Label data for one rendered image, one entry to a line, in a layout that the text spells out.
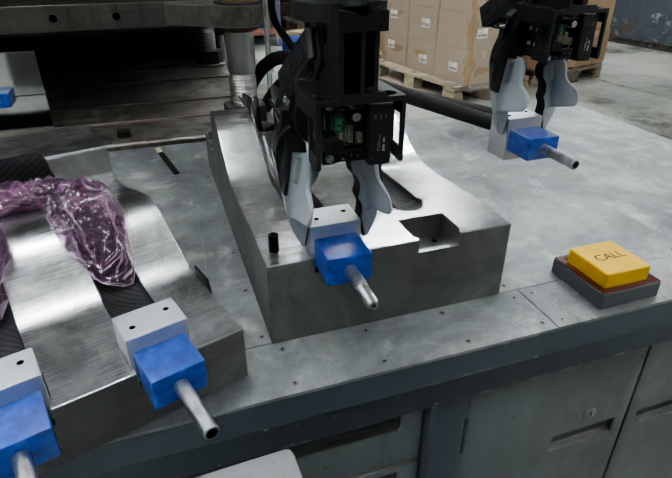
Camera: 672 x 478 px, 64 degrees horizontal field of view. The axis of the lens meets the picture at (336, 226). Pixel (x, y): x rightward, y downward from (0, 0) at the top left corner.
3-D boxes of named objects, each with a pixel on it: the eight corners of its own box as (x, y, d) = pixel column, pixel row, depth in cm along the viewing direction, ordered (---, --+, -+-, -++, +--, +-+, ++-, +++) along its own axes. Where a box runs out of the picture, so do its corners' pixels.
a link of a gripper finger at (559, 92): (565, 140, 64) (565, 66, 60) (534, 126, 69) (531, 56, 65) (586, 132, 65) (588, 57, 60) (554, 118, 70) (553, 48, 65)
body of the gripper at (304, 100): (313, 180, 40) (309, 8, 34) (285, 144, 47) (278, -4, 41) (405, 168, 42) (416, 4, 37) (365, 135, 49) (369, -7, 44)
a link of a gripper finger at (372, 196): (381, 258, 48) (361, 168, 43) (357, 228, 53) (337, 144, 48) (412, 246, 48) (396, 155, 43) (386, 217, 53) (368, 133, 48)
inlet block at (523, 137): (588, 184, 62) (599, 139, 59) (552, 190, 60) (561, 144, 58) (518, 146, 72) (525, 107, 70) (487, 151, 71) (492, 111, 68)
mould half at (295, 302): (499, 294, 60) (518, 184, 54) (272, 344, 53) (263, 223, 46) (347, 148, 102) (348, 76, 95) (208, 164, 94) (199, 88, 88)
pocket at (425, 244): (460, 263, 56) (464, 232, 54) (414, 272, 54) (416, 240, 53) (439, 242, 60) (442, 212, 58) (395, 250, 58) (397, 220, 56)
